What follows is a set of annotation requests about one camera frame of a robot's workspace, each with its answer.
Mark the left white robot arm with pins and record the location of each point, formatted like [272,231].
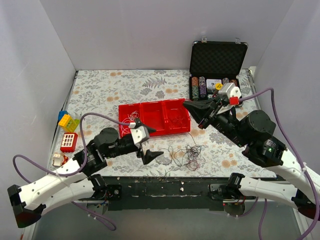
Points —
[78,178]

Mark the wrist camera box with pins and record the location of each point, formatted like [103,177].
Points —
[230,95]
[139,135]

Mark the red white window brick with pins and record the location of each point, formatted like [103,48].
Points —
[69,142]

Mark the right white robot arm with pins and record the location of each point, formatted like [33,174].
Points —
[255,133]

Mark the yellow green toy brick house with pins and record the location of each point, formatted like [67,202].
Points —
[67,122]

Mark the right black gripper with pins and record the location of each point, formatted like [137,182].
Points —
[208,114]

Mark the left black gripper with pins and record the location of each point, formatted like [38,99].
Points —
[139,146]

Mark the small white red toy figure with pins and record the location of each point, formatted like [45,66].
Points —
[59,160]

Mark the red three-compartment tray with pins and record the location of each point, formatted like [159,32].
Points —
[168,117]

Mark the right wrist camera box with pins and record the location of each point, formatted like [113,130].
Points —
[230,95]

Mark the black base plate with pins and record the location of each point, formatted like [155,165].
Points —
[160,193]

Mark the floral table mat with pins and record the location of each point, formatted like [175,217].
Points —
[198,153]

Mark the black poker chip case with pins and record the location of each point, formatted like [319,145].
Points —
[214,62]

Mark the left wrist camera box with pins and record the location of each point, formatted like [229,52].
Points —
[139,135]

